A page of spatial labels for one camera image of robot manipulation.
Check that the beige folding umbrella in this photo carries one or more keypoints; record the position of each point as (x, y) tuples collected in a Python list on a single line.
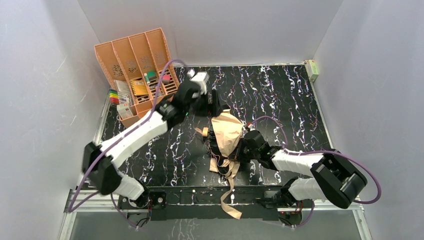
[(228, 131)]

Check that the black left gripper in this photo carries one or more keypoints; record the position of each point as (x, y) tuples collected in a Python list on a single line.
[(214, 102)]

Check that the yellow notebook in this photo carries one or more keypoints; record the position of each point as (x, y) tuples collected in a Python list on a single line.
[(138, 87)]

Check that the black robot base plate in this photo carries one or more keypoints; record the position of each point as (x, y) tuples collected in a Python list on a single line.
[(204, 202)]

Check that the green white box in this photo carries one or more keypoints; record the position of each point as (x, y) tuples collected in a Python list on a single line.
[(311, 69)]

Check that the green white glue stick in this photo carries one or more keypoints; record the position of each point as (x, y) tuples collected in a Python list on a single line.
[(146, 78)]

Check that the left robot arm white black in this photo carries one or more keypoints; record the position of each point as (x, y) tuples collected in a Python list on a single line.
[(101, 162)]

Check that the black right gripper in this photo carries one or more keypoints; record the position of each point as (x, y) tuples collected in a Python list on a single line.
[(213, 139)]

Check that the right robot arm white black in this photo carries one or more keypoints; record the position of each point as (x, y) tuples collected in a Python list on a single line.
[(324, 176)]

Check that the colourful marker set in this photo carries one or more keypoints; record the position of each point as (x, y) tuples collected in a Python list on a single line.
[(113, 97)]

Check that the white paper card pack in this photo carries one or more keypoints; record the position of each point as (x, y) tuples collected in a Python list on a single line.
[(122, 87)]

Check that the orange plastic file organizer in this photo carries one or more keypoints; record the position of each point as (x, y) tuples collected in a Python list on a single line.
[(130, 57)]

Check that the white red small box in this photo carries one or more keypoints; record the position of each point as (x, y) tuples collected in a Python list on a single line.
[(124, 111)]

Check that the pink black eraser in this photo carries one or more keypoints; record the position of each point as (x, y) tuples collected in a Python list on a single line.
[(166, 79)]

